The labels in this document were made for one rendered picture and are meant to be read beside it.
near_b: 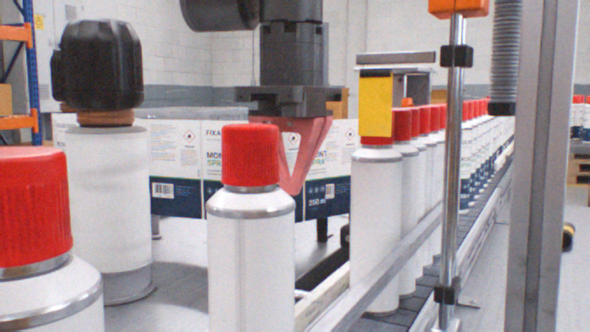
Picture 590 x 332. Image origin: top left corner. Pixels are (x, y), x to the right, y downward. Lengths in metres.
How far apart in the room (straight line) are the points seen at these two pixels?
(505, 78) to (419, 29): 7.49
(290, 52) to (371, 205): 0.17
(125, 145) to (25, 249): 0.40
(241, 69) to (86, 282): 8.74
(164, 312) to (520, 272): 0.35
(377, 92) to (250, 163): 0.20
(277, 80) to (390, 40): 7.73
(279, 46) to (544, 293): 0.33
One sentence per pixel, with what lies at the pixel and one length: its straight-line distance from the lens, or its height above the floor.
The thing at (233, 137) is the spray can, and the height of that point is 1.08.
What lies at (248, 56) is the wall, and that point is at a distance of 8.87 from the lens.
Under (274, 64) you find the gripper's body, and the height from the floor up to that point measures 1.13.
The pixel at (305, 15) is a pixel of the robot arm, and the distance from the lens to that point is 0.46.
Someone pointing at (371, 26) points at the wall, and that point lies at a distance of 8.25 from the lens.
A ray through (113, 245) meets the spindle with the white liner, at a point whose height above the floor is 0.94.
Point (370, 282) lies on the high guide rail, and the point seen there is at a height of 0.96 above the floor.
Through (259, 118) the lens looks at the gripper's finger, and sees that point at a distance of 0.47.
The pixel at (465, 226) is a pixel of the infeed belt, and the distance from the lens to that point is 0.94.
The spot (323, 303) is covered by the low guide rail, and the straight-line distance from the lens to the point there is 0.52.
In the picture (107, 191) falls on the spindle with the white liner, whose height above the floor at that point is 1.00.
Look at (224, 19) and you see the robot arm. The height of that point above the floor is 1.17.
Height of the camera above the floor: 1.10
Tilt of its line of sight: 8 degrees down
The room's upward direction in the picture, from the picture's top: straight up
